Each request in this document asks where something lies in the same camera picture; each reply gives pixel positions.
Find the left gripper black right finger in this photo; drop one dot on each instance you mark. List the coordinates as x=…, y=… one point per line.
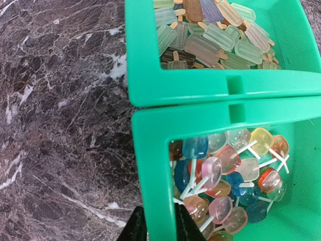
x=186, y=228

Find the lollipop candies pile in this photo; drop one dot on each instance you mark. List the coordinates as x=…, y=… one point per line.
x=229, y=179

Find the green three-compartment candy bin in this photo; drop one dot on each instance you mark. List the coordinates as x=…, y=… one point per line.
x=178, y=104

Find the yellow-green gummy candies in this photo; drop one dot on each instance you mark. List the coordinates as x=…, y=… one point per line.
x=211, y=34

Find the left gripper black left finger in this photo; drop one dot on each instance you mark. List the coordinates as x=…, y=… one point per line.
x=135, y=228

